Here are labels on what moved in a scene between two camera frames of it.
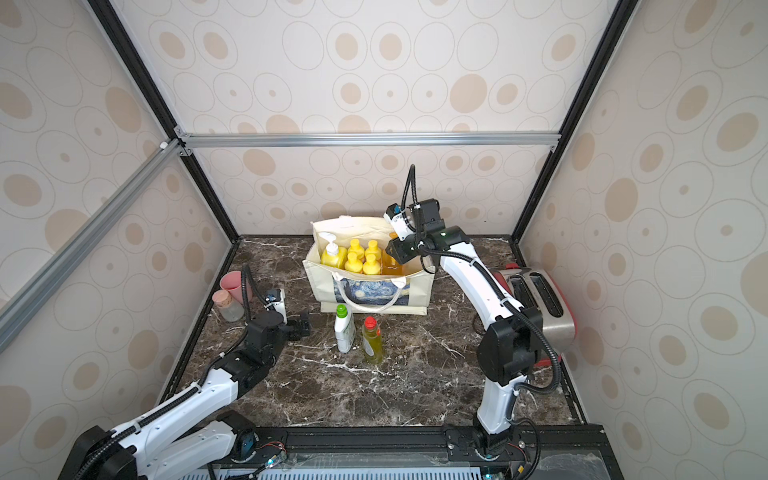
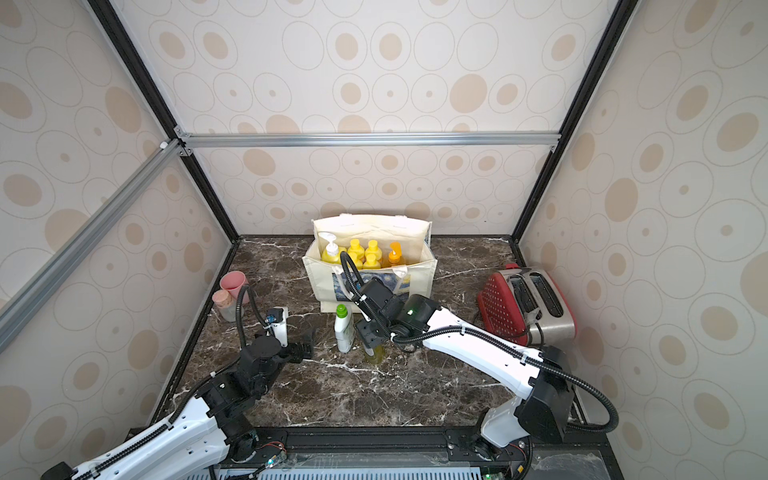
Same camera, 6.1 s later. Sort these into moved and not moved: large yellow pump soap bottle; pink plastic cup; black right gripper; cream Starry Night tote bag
Moved: black right gripper
Not moved: cream Starry Night tote bag; pink plastic cup; large yellow pump soap bottle
